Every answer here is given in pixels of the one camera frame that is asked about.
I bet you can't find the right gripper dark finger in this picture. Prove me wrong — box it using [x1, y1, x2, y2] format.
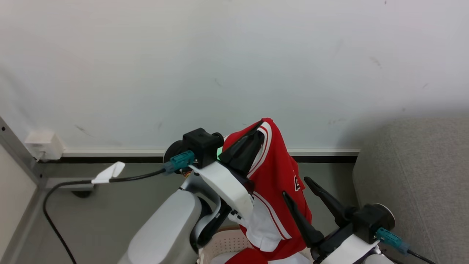
[282, 191, 325, 248]
[304, 176, 353, 227]

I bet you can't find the teal camera connector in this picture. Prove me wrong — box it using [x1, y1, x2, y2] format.
[163, 150, 195, 174]
[375, 227, 410, 256]

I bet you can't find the red white sports jersey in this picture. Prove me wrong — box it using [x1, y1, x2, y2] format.
[222, 118, 313, 264]

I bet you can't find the black camera cable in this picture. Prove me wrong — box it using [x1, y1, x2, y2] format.
[407, 249, 437, 264]
[43, 168, 167, 264]

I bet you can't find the white clothing piece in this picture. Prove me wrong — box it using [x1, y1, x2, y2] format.
[210, 251, 313, 264]

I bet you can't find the teal left camera connector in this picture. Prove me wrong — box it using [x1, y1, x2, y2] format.
[163, 150, 195, 174]

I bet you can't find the white wall outlet box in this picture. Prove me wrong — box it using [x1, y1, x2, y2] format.
[24, 131, 66, 161]

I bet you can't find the white cable tag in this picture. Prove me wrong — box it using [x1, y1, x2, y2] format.
[91, 161, 126, 184]

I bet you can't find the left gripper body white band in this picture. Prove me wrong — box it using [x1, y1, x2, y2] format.
[189, 161, 256, 221]

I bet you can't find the grey metal frame panel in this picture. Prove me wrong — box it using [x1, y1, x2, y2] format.
[0, 116, 96, 264]

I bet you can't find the black right camera cable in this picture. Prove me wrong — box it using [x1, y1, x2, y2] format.
[407, 249, 437, 264]

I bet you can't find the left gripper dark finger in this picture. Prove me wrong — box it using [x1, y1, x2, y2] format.
[219, 130, 265, 177]

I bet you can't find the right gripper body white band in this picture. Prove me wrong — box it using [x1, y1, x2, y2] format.
[310, 219, 381, 264]

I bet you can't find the grey fabric sofa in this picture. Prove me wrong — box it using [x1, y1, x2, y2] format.
[352, 115, 469, 264]

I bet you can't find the black left camera cable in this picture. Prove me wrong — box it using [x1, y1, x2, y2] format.
[43, 168, 167, 264]

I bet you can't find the white perforated laundry basket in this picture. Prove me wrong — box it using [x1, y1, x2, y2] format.
[197, 226, 258, 264]

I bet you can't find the teal right camera connector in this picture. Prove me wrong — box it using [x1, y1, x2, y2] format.
[375, 227, 410, 256]

